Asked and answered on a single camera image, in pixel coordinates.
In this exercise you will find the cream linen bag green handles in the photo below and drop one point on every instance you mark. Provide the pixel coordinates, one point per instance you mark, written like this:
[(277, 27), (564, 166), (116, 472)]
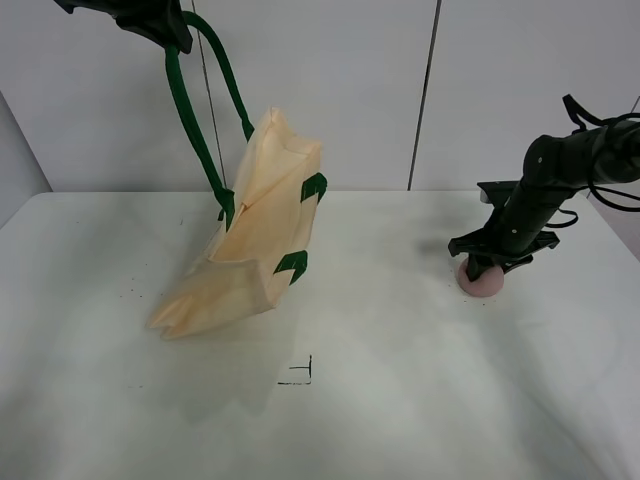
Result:
[(266, 219)]

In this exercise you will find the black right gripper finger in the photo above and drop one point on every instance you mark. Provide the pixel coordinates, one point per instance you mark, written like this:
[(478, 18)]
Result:
[(508, 266), (477, 265)]

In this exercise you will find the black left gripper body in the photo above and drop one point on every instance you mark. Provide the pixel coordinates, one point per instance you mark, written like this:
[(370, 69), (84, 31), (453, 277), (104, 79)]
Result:
[(161, 21)]

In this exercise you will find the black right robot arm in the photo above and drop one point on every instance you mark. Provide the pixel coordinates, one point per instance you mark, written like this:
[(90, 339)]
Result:
[(597, 155)]

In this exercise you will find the pink peach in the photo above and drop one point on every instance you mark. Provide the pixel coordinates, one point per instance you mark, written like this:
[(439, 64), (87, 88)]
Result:
[(487, 285)]

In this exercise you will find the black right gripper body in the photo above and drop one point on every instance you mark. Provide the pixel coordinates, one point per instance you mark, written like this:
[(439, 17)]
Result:
[(516, 228)]

